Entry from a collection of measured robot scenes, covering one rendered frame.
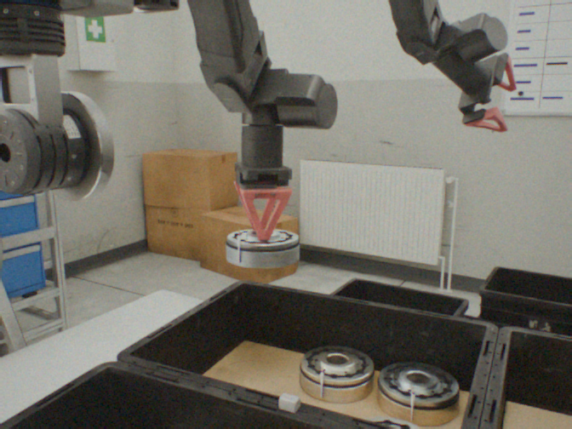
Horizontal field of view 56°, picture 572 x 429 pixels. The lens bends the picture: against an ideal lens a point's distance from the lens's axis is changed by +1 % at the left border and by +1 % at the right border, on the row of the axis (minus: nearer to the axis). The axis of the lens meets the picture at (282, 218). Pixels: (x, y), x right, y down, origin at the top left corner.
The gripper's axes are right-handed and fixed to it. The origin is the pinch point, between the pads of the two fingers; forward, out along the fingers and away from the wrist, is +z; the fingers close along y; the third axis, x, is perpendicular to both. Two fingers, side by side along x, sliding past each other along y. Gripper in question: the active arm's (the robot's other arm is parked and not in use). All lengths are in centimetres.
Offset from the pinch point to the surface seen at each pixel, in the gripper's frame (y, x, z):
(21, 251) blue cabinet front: 181, 81, 48
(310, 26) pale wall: 299, -80, -73
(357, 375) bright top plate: -10.0, -11.7, 17.9
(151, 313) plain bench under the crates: 56, 19, 33
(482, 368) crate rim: -22.6, -21.4, 11.2
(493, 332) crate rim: -14.4, -27.9, 10.9
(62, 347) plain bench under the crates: 41, 36, 34
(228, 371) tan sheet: 0.2, 4.6, 21.3
